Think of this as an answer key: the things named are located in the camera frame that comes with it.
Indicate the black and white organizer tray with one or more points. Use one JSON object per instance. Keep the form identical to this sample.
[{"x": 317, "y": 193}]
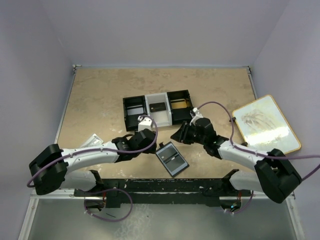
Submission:
[{"x": 166, "y": 118}]

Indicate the dark grey card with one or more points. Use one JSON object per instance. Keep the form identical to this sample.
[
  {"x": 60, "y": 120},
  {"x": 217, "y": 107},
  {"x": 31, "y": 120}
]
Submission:
[{"x": 166, "y": 153}]

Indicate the gold credit card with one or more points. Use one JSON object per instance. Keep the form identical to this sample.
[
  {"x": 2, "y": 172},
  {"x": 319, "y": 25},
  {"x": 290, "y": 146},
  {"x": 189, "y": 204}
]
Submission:
[{"x": 180, "y": 104}]

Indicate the black credit card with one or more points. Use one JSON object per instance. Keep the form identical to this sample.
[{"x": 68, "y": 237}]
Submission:
[{"x": 157, "y": 107}]

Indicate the clear plastic card sleeve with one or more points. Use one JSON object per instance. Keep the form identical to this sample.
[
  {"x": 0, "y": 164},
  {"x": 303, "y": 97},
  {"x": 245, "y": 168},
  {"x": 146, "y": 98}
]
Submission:
[{"x": 93, "y": 140}]

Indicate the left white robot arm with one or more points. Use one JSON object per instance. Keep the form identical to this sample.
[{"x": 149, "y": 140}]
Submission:
[{"x": 55, "y": 168}]

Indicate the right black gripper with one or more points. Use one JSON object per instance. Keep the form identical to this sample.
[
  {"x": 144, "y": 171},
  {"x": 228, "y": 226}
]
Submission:
[{"x": 186, "y": 133}]

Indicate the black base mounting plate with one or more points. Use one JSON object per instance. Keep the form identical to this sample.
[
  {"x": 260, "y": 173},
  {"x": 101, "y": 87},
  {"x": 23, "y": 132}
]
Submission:
[{"x": 157, "y": 191}]

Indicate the white board with wood rim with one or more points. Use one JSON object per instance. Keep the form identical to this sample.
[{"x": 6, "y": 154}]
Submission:
[{"x": 264, "y": 127}]

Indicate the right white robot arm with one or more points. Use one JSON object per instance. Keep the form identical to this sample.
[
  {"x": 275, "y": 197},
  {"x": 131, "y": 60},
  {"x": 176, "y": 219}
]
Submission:
[{"x": 271, "y": 172}]

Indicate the silver credit card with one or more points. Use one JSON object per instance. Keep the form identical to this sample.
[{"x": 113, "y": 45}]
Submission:
[{"x": 135, "y": 110}]

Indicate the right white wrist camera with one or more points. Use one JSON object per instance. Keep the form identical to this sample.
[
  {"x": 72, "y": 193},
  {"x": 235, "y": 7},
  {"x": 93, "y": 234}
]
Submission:
[{"x": 195, "y": 114}]

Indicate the aluminium frame rail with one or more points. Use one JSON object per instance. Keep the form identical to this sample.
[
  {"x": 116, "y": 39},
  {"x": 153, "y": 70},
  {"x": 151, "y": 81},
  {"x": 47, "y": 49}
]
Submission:
[{"x": 229, "y": 206}]

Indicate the black leather card holder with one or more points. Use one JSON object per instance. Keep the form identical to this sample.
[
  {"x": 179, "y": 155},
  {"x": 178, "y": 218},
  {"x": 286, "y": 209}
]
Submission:
[{"x": 176, "y": 165}]

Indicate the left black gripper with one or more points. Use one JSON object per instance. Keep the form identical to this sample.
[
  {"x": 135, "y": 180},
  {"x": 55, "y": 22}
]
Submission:
[{"x": 152, "y": 146}]

